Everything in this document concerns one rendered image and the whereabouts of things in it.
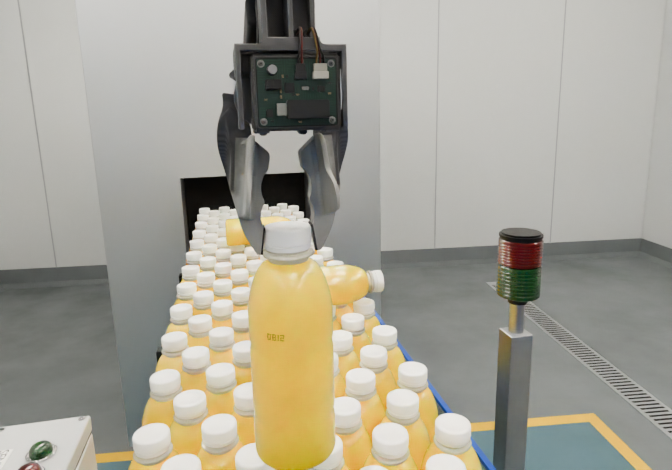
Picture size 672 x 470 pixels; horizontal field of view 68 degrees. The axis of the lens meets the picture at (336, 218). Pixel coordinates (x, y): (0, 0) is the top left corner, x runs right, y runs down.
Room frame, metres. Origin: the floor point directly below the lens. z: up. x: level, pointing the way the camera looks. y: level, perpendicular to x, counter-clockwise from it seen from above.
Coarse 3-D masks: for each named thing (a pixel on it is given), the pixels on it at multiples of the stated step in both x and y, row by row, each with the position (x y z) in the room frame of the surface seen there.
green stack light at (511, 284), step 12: (504, 276) 0.72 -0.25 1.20; (516, 276) 0.70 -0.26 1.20; (528, 276) 0.70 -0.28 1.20; (540, 276) 0.71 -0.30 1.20; (504, 288) 0.71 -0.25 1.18; (516, 288) 0.70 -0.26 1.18; (528, 288) 0.70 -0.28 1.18; (540, 288) 0.72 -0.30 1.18; (516, 300) 0.70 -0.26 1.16; (528, 300) 0.70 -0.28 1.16
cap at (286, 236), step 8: (272, 224) 0.40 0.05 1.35; (280, 224) 0.40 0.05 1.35; (288, 224) 0.40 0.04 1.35; (296, 224) 0.40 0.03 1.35; (304, 224) 0.40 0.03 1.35; (272, 232) 0.38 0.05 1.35; (280, 232) 0.38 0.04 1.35; (288, 232) 0.38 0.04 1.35; (296, 232) 0.38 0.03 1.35; (304, 232) 0.38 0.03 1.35; (264, 240) 0.39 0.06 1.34; (272, 240) 0.38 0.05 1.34; (280, 240) 0.38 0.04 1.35; (288, 240) 0.38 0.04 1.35; (296, 240) 0.38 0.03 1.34; (304, 240) 0.38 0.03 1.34; (272, 248) 0.38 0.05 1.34; (280, 248) 0.38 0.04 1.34; (288, 248) 0.38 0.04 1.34; (296, 248) 0.38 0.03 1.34; (304, 248) 0.38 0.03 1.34
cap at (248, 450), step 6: (252, 444) 0.47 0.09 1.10; (240, 450) 0.46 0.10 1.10; (246, 450) 0.46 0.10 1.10; (252, 450) 0.46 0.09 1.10; (240, 456) 0.45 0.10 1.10; (246, 456) 0.45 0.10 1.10; (252, 456) 0.45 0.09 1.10; (258, 456) 0.45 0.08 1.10; (240, 462) 0.44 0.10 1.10; (246, 462) 0.44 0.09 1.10; (252, 462) 0.44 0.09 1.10; (258, 462) 0.44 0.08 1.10; (240, 468) 0.44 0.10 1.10; (246, 468) 0.43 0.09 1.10; (252, 468) 0.43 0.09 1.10; (258, 468) 0.43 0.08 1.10; (264, 468) 0.44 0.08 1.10; (270, 468) 0.44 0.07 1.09
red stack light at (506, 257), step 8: (504, 240) 0.72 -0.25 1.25; (504, 248) 0.72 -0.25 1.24; (512, 248) 0.71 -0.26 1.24; (520, 248) 0.70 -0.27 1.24; (528, 248) 0.70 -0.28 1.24; (536, 248) 0.70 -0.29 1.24; (504, 256) 0.72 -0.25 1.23; (512, 256) 0.71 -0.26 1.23; (520, 256) 0.70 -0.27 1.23; (528, 256) 0.70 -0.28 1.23; (536, 256) 0.70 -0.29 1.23; (504, 264) 0.72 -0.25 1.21; (512, 264) 0.71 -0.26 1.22; (520, 264) 0.70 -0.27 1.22; (528, 264) 0.70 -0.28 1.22; (536, 264) 0.70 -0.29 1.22
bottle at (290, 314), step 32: (288, 256) 0.38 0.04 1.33; (256, 288) 0.38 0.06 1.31; (288, 288) 0.37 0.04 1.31; (320, 288) 0.38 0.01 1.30; (256, 320) 0.37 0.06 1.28; (288, 320) 0.36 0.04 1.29; (320, 320) 0.37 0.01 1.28; (256, 352) 0.37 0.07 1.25; (288, 352) 0.36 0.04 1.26; (320, 352) 0.37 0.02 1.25; (256, 384) 0.38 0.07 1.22; (288, 384) 0.36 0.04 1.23; (320, 384) 0.37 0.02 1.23; (256, 416) 0.38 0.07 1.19; (288, 416) 0.36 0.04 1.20; (320, 416) 0.37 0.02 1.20; (256, 448) 0.38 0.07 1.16; (288, 448) 0.36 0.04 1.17; (320, 448) 0.37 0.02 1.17
